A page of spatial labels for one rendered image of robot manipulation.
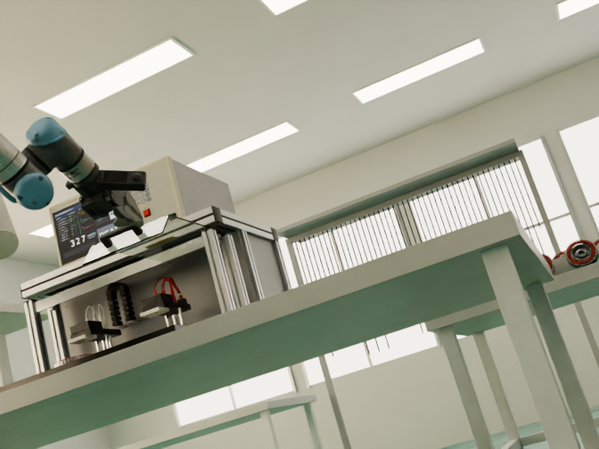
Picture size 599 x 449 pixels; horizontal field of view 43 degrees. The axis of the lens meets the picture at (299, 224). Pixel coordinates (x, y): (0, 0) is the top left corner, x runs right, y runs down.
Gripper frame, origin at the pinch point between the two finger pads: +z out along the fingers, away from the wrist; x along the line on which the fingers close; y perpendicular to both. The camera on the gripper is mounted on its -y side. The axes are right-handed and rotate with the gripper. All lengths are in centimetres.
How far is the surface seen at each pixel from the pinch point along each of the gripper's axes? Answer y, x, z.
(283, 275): -7, -24, 63
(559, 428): -78, 65, 29
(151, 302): 14.3, 3.1, 24.7
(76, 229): 39, -28, 16
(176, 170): 3.4, -35.8, 16.5
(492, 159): -65, -259, 280
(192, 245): 0.5, -9.9, 22.8
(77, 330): 38.9, 3.1, 24.8
